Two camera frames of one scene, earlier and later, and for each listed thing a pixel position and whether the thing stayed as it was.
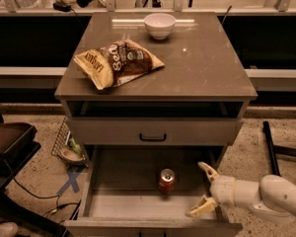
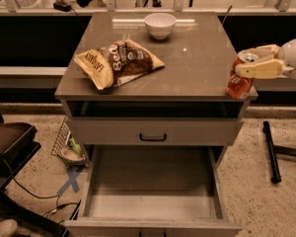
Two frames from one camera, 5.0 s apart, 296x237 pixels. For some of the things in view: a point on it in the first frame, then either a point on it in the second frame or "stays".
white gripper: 222,187 to 294,58
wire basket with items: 66,146 stays
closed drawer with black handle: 155,131 stays
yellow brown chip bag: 114,64 stays
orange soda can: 167,181 to 240,87
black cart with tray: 12,145 stays
